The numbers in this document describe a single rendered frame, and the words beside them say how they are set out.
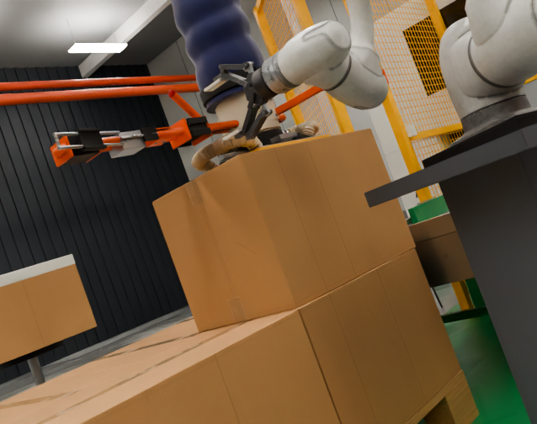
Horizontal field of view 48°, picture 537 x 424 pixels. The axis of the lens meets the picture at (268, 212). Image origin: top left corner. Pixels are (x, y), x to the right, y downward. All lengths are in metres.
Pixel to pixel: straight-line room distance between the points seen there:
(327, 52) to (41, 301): 2.29
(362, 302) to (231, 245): 0.38
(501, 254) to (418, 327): 0.48
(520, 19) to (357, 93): 0.38
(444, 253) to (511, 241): 0.57
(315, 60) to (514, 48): 0.40
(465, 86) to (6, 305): 2.42
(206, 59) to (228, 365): 0.93
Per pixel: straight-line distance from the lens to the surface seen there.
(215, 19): 1.86
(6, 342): 3.20
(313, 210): 1.62
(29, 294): 3.25
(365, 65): 1.44
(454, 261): 1.98
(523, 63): 1.34
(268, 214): 1.49
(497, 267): 1.50
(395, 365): 1.73
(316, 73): 1.37
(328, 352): 1.52
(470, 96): 1.48
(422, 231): 2.00
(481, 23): 1.36
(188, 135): 1.64
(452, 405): 1.94
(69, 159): 1.45
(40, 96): 10.89
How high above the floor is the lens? 0.71
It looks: 3 degrees up
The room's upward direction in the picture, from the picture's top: 20 degrees counter-clockwise
